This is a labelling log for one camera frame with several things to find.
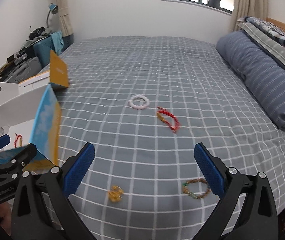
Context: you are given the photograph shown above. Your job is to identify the grey checked pillow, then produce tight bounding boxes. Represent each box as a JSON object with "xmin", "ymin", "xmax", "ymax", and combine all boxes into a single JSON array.
[{"xmin": 237, "ymin": 21, "xmax": 285, "ymax": 80}]

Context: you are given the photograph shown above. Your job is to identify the grey suitcase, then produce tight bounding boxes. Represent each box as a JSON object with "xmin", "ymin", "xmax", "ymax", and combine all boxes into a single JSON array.
[{"xmin": 1, "ymin": 56, "xmax": 43, "ymax": 83}]

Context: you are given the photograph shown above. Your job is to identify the person's left hand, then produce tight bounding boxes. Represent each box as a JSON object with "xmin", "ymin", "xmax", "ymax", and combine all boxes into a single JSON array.
[{"xmin": 0, "ymin": 202, "xmax": 14, "ymax": 233}]

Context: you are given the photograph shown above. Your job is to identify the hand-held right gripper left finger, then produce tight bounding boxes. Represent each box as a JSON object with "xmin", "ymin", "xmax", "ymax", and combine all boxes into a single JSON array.
[{"xmin": 11, "ymin": 142, "xmax": 95, "ymax": 240}]

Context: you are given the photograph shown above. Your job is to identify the bed with grey grid sheet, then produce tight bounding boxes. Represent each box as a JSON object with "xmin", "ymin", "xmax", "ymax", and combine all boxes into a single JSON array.
[{"xmin": 0, "ymin": 35, "xmax": 285, "ymax": 240}]

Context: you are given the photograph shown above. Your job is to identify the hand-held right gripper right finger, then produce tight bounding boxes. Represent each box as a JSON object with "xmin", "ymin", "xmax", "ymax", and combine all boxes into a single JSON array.
[{"xmin": 194, "ymin": 142, "xmax": 279, "ymax": 240}]

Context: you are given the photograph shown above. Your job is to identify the yellow bead bracelet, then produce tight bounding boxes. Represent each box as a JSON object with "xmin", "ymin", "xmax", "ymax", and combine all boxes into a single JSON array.
[{"xmin": 108, "ymin": 185, "xmax": 124, "ymax": 203}]

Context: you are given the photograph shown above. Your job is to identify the beige curtain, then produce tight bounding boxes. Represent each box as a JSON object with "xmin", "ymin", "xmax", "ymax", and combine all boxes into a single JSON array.
[
  {"xmin": 230, "ymin": 0, "xmax": 270, "ymax": 32},
  {"xmin": 49, "ymin": 0, "xmax": 74, "ymax": 37}
]

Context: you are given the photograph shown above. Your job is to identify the teal cloth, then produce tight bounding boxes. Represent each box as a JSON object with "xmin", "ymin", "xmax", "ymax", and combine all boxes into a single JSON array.
[{"xmin": 51, "ymin": 31, "xmax": 64, "ymax": 53}]

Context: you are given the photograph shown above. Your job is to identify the wooden headboard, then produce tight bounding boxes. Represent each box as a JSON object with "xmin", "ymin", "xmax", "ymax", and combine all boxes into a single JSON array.
[{"xmin": 266, "ymin": 17, "xmax": 285, "ymax": 40}]

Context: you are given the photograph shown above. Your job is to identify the white bead bracelet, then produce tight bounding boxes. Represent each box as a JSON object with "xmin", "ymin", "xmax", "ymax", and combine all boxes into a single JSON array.
[{"xmin": 129, "ymin": 94, "xmax": 150, "ymax": 110}]

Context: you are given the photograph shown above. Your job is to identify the folded blue striped duvet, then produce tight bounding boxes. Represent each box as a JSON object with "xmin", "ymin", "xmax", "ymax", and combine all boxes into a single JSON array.
[{"xmin": 216, "ymin": 31, "xmax": 285, "ymax": 130}]

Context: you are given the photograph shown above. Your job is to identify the blue and yellow cardboard box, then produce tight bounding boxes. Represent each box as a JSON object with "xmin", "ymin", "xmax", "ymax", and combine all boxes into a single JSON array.
[{"xmin": 0, "ymin": 50, "xmax": 69, "ymax": 175}]

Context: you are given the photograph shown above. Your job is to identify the blue plaid pillow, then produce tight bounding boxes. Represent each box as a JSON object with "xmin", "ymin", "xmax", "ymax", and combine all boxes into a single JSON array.
[{"xmin": 242, "ymin": 16, "xmax": 285, "ymax": 62}]

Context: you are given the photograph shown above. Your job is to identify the brown wooden bead bracelet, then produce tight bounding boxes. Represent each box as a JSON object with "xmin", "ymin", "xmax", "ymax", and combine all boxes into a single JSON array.
[{"xmin": 182, "ymin": 177, "xmax": 211, "ymax": 200}]

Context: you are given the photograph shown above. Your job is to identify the black headphones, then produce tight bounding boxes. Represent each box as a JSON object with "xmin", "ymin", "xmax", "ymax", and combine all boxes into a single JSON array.
[{"xmin": 29, "ymin": 26, "xmax": 49, "ymax": 39}]

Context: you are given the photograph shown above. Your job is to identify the blue desk lamp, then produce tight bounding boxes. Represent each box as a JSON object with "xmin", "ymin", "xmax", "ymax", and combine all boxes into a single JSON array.
[{"xmin": 46, "ymin": 3, "xmax": 58, "ymax": 28}]

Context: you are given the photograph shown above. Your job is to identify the teal suitcase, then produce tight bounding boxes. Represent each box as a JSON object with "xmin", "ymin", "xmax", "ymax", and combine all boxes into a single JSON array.
[{"xmin": 32, "ymin": 36, "xmax": 55, "ymax": 67}]

